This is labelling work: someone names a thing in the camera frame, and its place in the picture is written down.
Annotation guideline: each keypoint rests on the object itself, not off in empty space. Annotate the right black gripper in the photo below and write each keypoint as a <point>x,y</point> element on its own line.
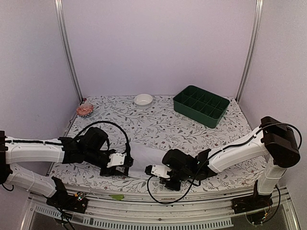
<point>176,187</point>

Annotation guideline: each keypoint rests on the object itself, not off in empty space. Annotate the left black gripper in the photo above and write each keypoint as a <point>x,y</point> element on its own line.
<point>112,172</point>

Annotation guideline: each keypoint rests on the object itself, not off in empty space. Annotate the white underwear black trim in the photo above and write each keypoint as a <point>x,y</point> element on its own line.
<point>143,156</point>

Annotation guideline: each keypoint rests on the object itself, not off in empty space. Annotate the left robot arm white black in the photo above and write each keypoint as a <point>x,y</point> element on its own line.
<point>82,148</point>

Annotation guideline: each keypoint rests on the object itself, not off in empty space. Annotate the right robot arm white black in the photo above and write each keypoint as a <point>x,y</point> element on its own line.
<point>272,138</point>

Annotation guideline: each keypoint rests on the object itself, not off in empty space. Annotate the green tape piece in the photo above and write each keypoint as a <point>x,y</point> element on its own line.
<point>117,197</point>

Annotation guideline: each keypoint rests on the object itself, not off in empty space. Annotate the red patterned cupcake cup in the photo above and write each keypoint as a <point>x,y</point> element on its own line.
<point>85,110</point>

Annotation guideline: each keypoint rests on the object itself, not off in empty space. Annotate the white ceramic bowl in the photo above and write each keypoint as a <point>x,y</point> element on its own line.
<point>143,101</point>

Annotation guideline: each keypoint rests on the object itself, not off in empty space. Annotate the green divided organizer tray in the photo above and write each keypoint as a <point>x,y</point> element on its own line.
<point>201,106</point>

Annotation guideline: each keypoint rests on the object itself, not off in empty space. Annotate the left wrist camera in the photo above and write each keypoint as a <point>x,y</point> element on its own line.
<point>118,159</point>

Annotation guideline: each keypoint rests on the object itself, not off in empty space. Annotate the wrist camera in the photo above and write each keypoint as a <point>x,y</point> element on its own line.
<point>161,171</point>
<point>118,159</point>

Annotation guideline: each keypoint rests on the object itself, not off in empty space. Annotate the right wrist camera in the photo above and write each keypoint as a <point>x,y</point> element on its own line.
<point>161,171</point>

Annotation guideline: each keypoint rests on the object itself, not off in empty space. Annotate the aluminium front rail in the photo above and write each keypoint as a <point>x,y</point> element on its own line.
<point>197,211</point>

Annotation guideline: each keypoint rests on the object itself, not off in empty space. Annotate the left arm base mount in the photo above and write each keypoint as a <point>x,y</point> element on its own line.
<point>64,201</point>

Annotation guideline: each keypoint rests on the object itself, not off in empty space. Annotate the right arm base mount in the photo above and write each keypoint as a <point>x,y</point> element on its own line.
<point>251,203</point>

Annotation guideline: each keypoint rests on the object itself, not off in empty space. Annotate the left aluminium frame post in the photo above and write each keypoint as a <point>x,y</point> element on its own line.
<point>66,46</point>

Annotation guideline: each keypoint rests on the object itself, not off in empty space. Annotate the aluminium frame post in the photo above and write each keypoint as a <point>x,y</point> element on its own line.
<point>66,46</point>
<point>251,49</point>

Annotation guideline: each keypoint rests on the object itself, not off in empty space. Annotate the right aluminium frame post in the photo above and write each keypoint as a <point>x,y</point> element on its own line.
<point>251,49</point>

